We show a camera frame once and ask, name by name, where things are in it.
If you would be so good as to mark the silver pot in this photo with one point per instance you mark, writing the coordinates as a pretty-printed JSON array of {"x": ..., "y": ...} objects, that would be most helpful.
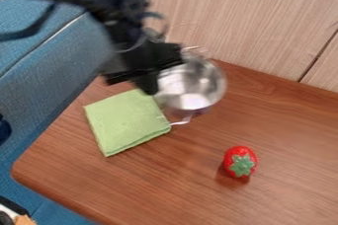
[{"x": 193, "y": 87}]

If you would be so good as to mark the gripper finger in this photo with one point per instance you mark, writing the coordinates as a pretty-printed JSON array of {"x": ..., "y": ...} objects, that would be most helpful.
[{"x": 149, "y": 82}]

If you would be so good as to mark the green cloth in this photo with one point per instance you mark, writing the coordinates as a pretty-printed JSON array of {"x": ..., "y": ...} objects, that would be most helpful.
[{"x": 125, "y": 122}]

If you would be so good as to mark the red toy strawberry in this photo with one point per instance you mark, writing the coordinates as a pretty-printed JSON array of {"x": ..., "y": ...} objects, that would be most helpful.
[{"x": 240, "y": 162}]

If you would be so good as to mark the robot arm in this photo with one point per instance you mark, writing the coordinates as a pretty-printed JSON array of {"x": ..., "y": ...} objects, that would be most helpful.
[{"x": 105, "y": 2}]

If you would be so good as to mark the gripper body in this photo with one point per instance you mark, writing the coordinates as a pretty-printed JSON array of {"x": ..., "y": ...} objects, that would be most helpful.
[{"x": 143, "y": 58}]

